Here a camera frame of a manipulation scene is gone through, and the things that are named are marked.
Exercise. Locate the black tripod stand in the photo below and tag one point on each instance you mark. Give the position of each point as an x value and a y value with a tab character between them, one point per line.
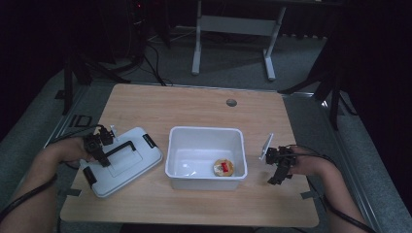
333	93
84	71

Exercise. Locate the black floor tape marks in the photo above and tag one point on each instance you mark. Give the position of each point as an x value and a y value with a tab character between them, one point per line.
81	121

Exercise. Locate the metal floor rail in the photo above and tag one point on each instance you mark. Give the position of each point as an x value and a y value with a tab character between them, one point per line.
64	116
353	168

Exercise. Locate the small red yellow toy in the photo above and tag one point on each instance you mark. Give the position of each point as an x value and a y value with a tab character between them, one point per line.
223	167

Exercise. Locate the person's right hand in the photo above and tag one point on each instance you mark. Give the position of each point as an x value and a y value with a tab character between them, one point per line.
311	161

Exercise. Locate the white plastic storage bin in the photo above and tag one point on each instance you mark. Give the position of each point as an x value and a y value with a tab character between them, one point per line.
194	155

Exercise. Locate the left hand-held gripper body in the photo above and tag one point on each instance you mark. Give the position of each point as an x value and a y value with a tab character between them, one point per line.
95	140

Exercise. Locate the grey tape piece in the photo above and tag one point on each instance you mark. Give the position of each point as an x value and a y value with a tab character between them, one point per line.
74	193
308	195

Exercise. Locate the round grey table grommet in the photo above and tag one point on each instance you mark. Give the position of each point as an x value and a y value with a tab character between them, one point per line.
231	103

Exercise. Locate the person's left hand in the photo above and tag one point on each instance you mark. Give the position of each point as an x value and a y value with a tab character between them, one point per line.
69	150

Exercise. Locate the dark equipment rack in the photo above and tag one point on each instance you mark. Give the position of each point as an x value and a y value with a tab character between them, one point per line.
124	29

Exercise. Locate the white metal desk frame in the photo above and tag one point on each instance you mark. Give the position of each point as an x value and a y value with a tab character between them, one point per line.
238	26

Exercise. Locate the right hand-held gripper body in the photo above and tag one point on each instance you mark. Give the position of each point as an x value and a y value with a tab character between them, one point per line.
280	155

